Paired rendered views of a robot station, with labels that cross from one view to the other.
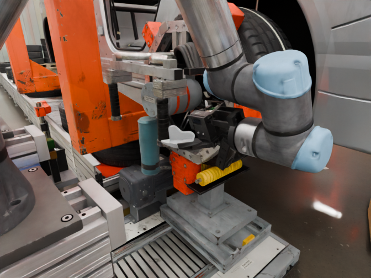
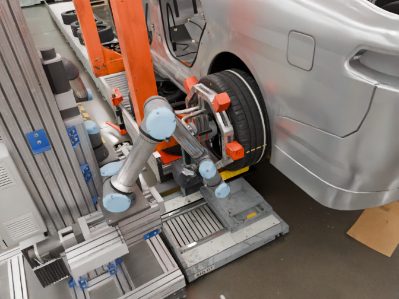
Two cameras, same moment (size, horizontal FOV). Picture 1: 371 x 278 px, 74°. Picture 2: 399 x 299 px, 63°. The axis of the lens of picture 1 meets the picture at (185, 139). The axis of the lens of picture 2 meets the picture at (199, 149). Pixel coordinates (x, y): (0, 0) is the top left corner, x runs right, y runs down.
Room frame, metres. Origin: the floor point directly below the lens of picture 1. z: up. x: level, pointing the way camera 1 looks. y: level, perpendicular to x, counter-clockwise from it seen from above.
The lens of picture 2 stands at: (-0.79, -0.44, 1.95)
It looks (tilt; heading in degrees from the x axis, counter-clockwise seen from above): 35 degrees down; 16
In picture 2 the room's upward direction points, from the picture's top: 6 degrees counter-clockwise
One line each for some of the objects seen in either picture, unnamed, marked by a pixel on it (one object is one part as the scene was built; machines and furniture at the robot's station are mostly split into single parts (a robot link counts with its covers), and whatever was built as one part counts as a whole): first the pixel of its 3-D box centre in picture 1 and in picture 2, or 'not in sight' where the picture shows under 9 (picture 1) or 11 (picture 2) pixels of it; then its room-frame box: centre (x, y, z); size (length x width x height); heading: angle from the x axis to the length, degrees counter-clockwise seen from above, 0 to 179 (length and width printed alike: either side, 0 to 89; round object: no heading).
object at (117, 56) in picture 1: (144, 46); (181, 102); (0.99, 0.15, 1.03); 0.19 x 0.18 x 0.11; 130
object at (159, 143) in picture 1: (163, 121); (187, 155); (0.71, 0.07, 0.83); 0.04 x 0.04 x 0.16
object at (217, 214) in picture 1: (210, 188); (232, 180); (1.10, -0.13, 0.32); 0.40 x 0.30 x 0.28; 40
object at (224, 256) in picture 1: (212, 219); (234, 200); (1.08, -0.15, 0.13); 0.50 x 0.36 x 0.10; 40
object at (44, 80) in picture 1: (57, 73); (123, 54); (2.90, 1.48, 0.69); 0.52 x 0.17 x 0.35; 130
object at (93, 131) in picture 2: not in sight; (88, 133); (0.65, 0.65, 0.98); 0.13 x 0.12 x 0.14; 118
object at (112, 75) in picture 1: (118, 74); not in sight; (0.99, 0.26, 0.93); 0.09 x 0.05 x 0.05; 130
